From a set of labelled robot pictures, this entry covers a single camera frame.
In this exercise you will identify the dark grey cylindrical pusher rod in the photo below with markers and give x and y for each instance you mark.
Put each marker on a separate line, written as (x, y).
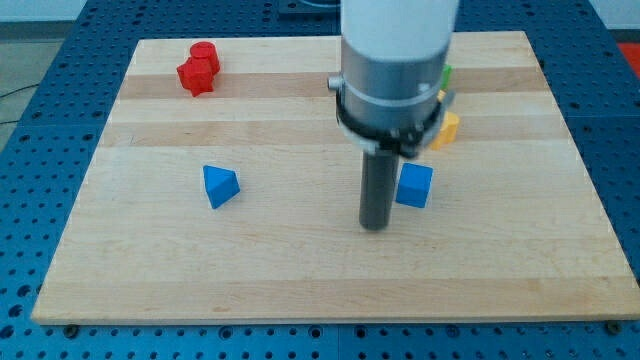
(378, 184)

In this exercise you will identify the blue triangular prism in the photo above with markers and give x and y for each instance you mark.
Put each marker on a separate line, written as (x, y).
(220, 185)

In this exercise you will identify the yellow heart block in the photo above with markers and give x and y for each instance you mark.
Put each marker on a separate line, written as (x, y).
(448, 131)

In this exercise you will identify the wooden board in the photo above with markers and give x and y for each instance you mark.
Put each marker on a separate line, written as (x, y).
(513, 229)

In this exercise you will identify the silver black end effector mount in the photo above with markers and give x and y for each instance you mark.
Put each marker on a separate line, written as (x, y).
(390, 106)

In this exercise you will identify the red cylinder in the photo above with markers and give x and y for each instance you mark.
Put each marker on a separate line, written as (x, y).
(206, 52)

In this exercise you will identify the blue cube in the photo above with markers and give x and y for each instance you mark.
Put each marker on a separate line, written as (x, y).
(414, 185)

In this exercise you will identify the red star block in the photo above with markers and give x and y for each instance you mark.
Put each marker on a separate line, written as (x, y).
(196, 76)

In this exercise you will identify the blue perforated table plate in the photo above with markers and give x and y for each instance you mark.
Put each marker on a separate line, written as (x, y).
(44, 162)

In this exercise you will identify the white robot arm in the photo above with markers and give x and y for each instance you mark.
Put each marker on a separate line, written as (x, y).
(393, 54)

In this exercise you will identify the green block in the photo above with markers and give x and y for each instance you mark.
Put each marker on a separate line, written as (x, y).
(445, 78)

